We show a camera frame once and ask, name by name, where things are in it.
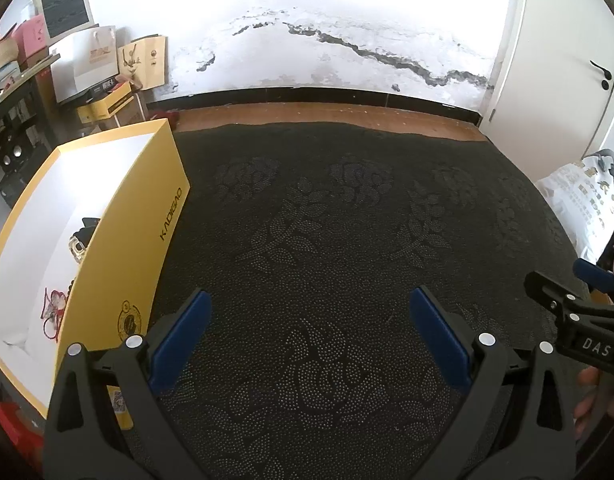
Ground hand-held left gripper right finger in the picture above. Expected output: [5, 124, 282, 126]
[408, 285, 580, 480]

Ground white framed monitor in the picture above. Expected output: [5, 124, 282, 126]
[33, 0, 94, 43]

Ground black patterned table cloth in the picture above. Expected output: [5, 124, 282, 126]
[122, 122, 595, 480]

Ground yellow box with white inside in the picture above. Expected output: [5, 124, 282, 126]
[0, 119, 191, 431]

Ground white shopping bag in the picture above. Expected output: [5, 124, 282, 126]
[50, 26, 119, 106]

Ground white printed bag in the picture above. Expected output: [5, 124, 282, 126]
[534, 150, 614, 266]

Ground red string bracelet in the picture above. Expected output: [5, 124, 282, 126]
[41, 310, 68, 342]

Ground pink box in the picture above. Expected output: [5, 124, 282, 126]
[12, 16, 50, 58]

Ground yellow shoe box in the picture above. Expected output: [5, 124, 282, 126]
[77, 82, 134, 123]

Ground items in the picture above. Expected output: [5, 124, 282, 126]
[67, 216, 102, 263]

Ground brown paper bag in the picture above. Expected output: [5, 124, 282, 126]
[118, 35, 168, 92]

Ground person's right hand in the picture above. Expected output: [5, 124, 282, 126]
[574, 367, 612, 440]

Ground black door handle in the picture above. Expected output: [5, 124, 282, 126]
[589, 60, 614, 92]

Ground black computer tower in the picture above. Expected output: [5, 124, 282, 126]
[0, 165, 38, 208]

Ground white door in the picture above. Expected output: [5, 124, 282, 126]
[482, 0, 614, 161]

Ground red object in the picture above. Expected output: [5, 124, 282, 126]
[0, 395, 43, 471]

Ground dark shelf unit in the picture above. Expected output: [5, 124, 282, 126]
[0, 52, 63, 126]

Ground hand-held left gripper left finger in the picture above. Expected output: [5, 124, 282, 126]
[41, 287, 213, 480]

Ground black speaker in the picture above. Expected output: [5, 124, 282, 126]
[0, 125, 30, 168]

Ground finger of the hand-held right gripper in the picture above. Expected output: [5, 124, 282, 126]
[573, 258, 614, 295]
[524, 271, 595, 331]

